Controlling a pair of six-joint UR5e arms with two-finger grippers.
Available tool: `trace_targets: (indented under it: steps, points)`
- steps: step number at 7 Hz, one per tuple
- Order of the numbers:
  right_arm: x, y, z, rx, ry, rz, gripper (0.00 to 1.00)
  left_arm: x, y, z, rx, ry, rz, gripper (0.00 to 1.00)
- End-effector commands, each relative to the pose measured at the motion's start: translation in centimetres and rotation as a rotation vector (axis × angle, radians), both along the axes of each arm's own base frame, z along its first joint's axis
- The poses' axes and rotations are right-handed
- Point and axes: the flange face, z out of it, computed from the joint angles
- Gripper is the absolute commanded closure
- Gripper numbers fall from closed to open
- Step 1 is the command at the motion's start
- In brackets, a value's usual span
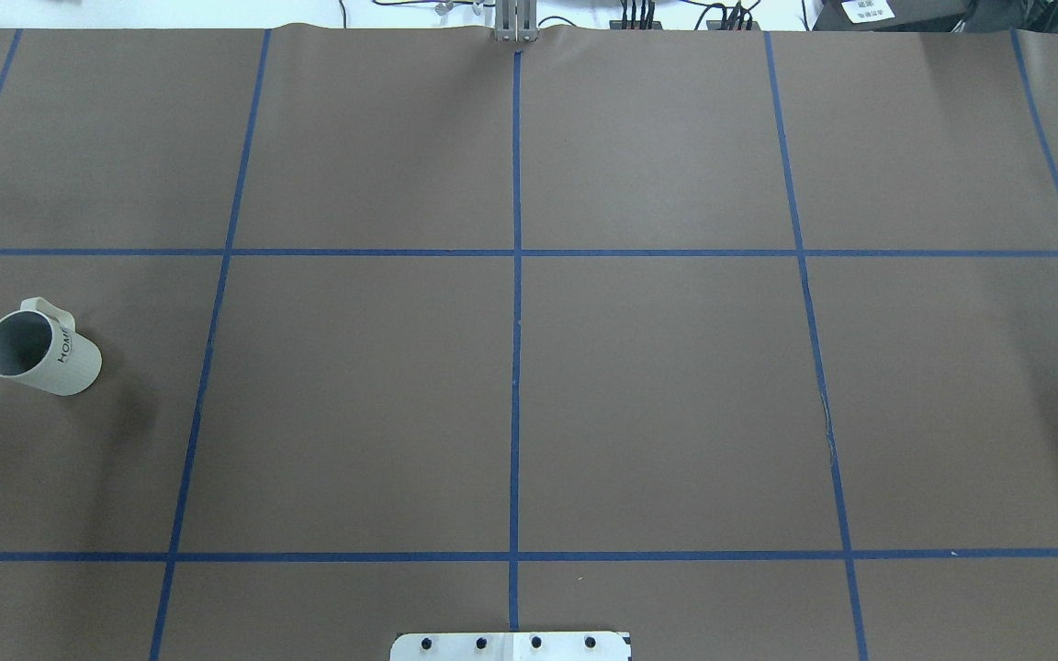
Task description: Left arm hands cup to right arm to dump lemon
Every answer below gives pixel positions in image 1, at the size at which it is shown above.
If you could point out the black box with label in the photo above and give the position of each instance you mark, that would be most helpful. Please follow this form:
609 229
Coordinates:
889 16

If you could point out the black cable connector block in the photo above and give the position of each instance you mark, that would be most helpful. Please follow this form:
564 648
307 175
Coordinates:
636 15
737 18

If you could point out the aluminium frame post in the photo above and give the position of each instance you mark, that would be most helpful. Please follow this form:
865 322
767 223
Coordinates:
515 21

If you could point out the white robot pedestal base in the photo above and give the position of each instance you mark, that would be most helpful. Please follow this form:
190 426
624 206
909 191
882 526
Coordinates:
557 645

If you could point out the white mug with HOME text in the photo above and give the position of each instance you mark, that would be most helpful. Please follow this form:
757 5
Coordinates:
41 348

